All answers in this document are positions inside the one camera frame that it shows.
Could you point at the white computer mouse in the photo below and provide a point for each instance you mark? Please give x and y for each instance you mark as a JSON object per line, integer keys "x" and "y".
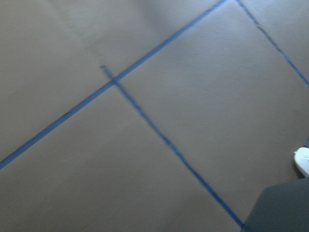
{"x": 301, "y": 159}

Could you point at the grey laptop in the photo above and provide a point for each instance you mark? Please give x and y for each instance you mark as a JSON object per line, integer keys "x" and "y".
{"x": 281, "y": 208}

